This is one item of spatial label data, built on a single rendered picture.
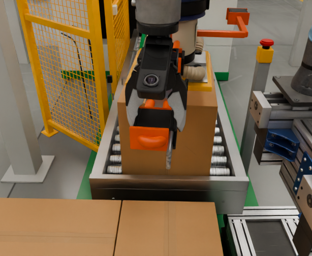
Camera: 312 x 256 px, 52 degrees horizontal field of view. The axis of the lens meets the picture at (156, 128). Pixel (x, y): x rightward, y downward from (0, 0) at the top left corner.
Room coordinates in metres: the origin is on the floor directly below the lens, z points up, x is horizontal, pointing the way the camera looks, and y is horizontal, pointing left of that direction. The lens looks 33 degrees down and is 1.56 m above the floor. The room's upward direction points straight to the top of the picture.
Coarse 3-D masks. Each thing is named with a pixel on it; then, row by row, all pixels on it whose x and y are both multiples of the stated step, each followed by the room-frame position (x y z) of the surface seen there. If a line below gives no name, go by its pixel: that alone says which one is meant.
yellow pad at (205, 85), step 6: (198, 54) 1.18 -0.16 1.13; (204, 54) 1.23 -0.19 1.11; (186, 66) 1.12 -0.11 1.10; (192, 66) 1.11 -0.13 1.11; (198, 66) 1.05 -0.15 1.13; (204, 66) 1.11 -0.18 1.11; (210, 72) 1.08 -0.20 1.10; (186, 78) 1.01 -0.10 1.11; (204, 78) 1.00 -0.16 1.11; (210, 78) 1.02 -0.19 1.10; (192, 84) 0.97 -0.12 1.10; (198, 84) 0.97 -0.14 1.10; (204, 84) 0.97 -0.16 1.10; (210, 84) 0.97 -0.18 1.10; (192, 90) 0.96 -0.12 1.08; (198, 90) 0.96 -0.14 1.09; (204, 90) 0.95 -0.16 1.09; (210, 90) 0.95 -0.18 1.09
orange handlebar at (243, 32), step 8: (240, 16) 1.36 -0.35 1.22; (240, 24) 1.24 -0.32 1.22; (200, 32) 1.16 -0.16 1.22; (208, 32) 1.15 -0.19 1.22; (216, 32) 1.15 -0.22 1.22; (224, 32) 1.15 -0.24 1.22; (232, 32) 1.15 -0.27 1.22; (240, 32) 1.14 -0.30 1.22; (152, 104) 0.62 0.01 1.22; (168, 104) 0.62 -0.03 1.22; (144, 136) 0.49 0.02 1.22; (160, 136) 0.49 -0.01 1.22; (144, 144) 0.48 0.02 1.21; (152, 144) 0.48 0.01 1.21; (160, 144) 0.48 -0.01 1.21
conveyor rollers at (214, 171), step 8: (136, 48) 2.91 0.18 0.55; (216, 120) 1.63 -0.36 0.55; (216, 128) 1.55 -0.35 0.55; (216, 136) 1.47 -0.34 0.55; (216, 144) 1.44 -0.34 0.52; (120, 152) 1.36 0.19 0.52; (216, 152) 1.35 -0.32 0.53; (112, 160) 1.27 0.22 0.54; (120, 160) 1.27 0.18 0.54; (216, 160) 1.26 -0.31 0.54; (224, 160) 1.26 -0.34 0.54; (112, 168) 1.20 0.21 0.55; (120, 168) 1.20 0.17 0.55; (216, 168) 1.19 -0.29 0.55; (224, 168) 1.19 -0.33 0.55
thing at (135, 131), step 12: (144, 108) 0.57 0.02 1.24; (156, 108) 0.57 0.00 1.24; (168, 108) 0.57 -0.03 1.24; (144, 120) 0.53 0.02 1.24; (156, 120) 0.53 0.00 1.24; (168, 120) 0.53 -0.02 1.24; (132, 132) 0.50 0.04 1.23; (144, 132) 0.50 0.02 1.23; (156, 132) 0.49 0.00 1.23; (168, 132) 0.49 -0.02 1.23; (132, 144) 0.50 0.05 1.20
